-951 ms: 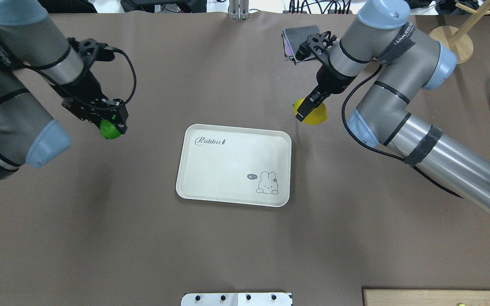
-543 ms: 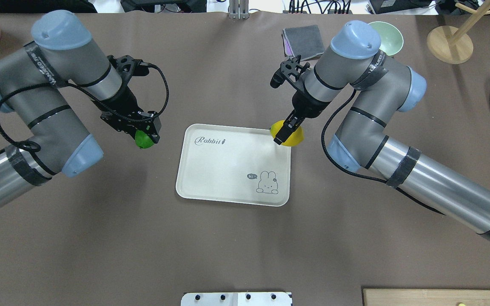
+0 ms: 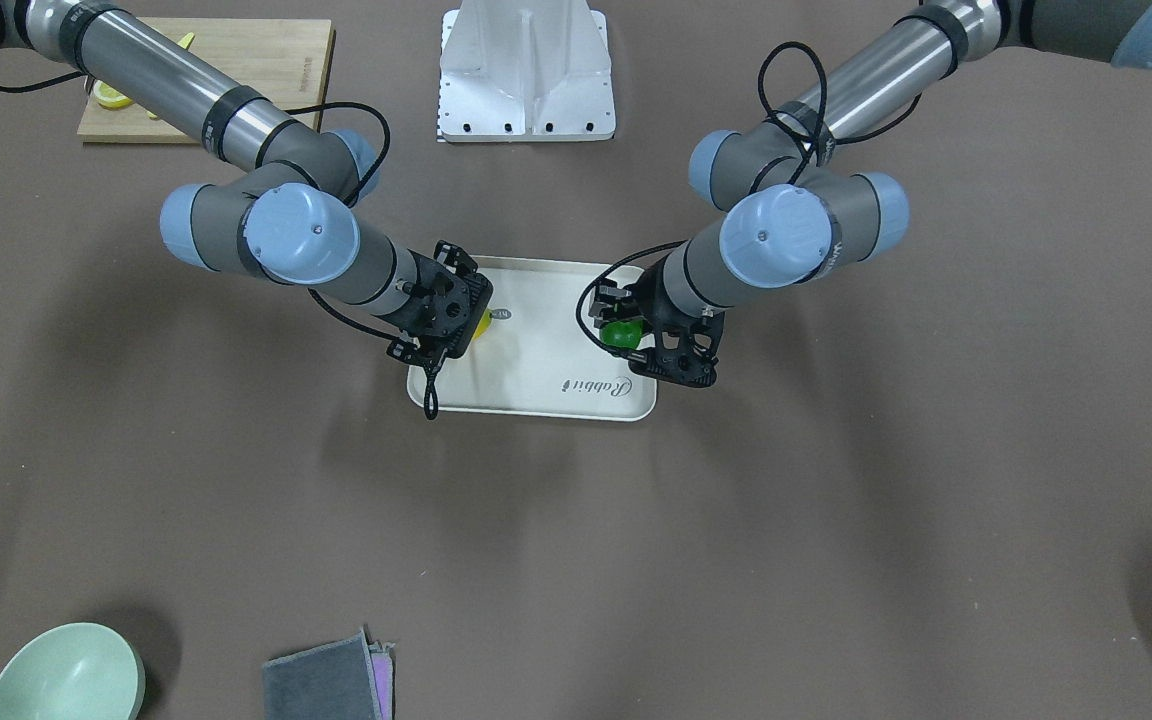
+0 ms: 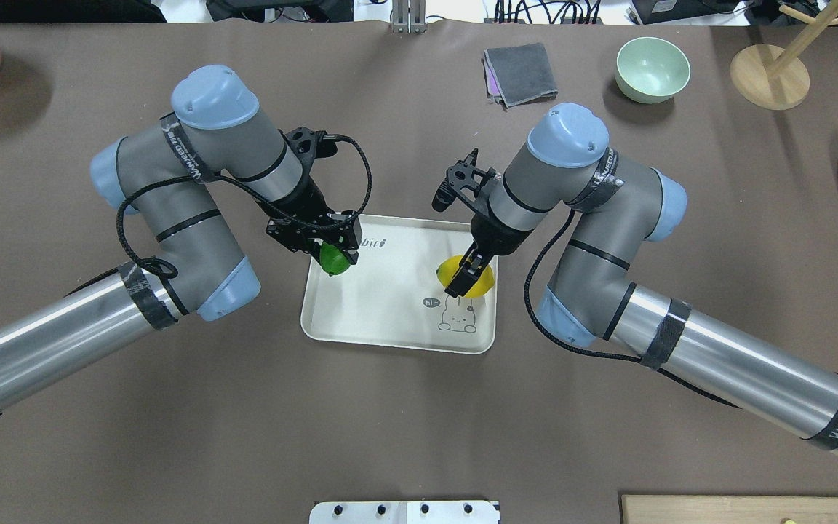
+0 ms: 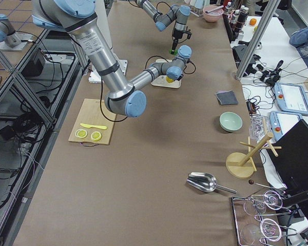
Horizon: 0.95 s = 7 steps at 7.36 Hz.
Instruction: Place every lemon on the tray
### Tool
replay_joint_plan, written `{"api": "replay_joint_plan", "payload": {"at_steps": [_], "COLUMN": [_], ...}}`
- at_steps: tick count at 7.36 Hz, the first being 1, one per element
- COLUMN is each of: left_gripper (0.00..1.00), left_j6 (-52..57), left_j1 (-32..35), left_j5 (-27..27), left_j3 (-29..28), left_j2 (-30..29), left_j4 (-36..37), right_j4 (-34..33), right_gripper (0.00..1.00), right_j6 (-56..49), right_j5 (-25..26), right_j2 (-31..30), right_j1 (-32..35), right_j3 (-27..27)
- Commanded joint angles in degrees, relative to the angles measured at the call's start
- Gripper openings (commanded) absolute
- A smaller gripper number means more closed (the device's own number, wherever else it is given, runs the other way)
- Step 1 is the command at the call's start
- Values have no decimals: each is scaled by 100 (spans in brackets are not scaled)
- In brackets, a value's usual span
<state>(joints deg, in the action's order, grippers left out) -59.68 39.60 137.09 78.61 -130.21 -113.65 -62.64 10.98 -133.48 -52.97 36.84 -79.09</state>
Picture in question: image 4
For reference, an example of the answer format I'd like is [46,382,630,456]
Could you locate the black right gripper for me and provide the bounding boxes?
[444,212,532,298]

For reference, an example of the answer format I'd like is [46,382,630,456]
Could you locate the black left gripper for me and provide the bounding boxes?
[266,175,362,266]

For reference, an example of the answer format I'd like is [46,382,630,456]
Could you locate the yellow lemon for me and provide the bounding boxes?
[436,255,496,298]

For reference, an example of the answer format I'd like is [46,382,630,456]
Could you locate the green lime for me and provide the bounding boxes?
[317,242,351,276]

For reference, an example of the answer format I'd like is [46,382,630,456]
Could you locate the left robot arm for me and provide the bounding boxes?
[0,64,362,414]

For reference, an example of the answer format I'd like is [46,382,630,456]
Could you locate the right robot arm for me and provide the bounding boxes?
[432,103,838,458]

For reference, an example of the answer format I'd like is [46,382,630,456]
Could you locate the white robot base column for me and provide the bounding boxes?
[308,499,501,523]

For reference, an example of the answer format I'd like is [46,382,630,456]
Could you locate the white rabbit tray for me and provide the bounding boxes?
[300,213,498,354]

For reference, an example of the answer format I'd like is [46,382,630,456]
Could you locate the grey folded cloth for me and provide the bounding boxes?
[483,42,558,108]

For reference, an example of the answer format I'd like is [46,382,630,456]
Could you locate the mint green bowl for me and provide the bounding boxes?
[615,36,691,104]

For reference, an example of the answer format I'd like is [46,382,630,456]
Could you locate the wooden cutting board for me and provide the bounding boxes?
[621,494,838,523]

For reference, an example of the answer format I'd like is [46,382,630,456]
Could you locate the wooden mug tree stand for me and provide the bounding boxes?
[730,1,838,111]

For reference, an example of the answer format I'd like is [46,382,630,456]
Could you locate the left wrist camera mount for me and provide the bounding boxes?
[284,127,338,166]

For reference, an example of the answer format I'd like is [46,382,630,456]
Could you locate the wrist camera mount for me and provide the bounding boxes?
[431,147,498,215]
[284,127,338,166]

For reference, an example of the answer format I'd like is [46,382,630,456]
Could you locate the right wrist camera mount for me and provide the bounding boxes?
[431,147,498,215]

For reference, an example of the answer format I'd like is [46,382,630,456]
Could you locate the aluminium frame post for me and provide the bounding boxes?
[390,0,428,34]

